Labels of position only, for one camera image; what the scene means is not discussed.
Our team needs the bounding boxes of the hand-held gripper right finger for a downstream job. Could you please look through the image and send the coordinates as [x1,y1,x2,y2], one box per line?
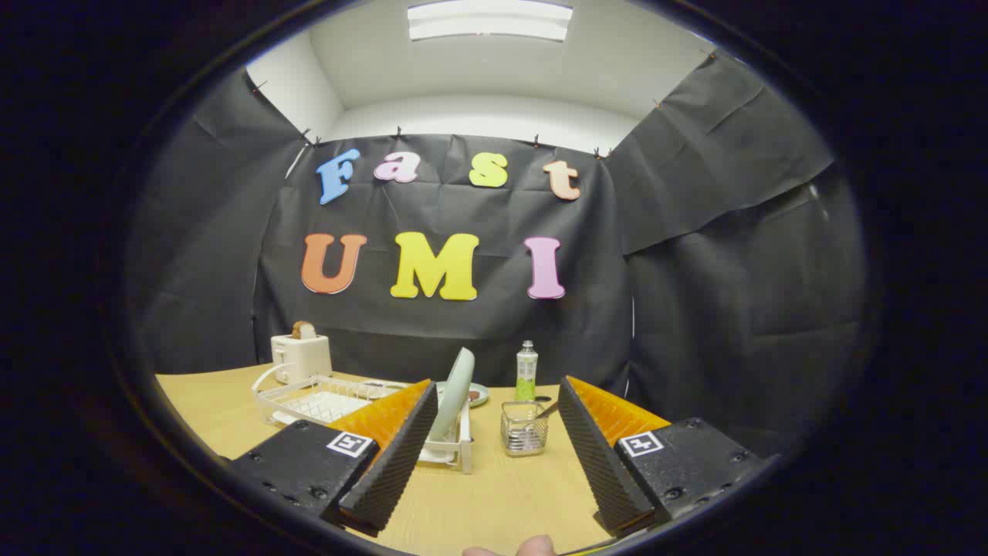
[557,376,765,539]

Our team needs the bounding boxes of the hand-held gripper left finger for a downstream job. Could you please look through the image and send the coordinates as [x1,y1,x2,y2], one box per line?
[230,378,439,538]

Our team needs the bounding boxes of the clear wire basket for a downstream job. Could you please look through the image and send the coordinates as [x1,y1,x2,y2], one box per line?
[500,401,550,457]

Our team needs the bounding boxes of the pale green plate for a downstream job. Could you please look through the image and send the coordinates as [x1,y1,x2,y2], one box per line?
[427,347,476,443]

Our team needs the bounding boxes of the white wire dish rack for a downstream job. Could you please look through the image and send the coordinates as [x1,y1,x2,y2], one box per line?
[252,363,473,473]

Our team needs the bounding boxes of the green plate with meat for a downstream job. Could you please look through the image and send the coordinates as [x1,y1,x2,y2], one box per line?
[436,381,490,409]

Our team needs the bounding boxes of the green and white bottle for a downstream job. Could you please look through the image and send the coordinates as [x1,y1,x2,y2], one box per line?
[515,341,540,402]

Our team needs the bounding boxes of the white toaster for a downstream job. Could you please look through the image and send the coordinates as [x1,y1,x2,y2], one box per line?
[270,332,333,385]

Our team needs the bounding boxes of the black backdrop cloth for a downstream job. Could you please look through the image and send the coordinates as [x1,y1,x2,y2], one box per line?
[127,50,869,456]

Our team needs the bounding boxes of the ceiling light panel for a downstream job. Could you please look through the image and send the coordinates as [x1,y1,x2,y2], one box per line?
[407,0,574,42]

